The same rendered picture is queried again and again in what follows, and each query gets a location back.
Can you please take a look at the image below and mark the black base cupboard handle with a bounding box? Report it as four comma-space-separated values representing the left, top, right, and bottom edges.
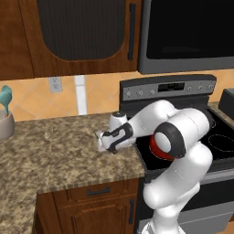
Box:
128, 197, 136, 226

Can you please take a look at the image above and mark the plain wooden cupboard door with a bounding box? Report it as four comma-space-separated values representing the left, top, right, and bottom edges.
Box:
0, 0, 35, 81

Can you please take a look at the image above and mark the white vertical wall strip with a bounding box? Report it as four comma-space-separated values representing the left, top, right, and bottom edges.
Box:
73, 74, 89, 116

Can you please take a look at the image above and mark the wooden drawer front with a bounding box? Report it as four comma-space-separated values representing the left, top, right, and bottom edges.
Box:
52, 178, 140, 208

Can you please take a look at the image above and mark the red cooking pot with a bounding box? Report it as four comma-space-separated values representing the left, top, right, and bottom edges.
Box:
148, 133, 176, 162

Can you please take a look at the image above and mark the grey wall socket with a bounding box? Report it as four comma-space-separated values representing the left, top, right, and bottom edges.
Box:
48, 76, 64, 94

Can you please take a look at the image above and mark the black cupboard door handle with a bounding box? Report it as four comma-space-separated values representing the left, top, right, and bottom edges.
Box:
127, 3, 137, 61

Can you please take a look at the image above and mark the black drawer handle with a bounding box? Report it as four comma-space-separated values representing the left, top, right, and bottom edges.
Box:
87, 186, 112, 197

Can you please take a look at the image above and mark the grey oven door handle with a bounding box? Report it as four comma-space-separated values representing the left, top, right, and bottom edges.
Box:
198, 168, 234, 185

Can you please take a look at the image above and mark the black microwave oven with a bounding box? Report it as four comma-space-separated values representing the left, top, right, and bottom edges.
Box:
137, 0, 234, 75

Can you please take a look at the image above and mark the grey utensil holder pot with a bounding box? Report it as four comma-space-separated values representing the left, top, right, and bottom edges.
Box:
0, 111, 16, 141

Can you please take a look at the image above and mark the black toaster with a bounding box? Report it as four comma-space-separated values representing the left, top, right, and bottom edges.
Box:
218, 88, 234, 121

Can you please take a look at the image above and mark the teal spatula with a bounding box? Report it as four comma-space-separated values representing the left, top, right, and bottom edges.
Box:
0, 84, 14, 116

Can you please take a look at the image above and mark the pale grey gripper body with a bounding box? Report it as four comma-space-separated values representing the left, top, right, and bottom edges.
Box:
94, 130, 108, 153

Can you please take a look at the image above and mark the black stove with oven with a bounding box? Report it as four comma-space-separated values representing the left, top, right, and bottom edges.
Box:
119, 74, 234, 234

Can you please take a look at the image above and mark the wooden base cupboard door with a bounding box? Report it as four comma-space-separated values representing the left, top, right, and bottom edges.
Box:
56, 195, 139, 234

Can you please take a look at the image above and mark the wooden cupboard door dark glass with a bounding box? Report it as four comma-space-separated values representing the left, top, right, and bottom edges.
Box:
17, 0, 143, 79

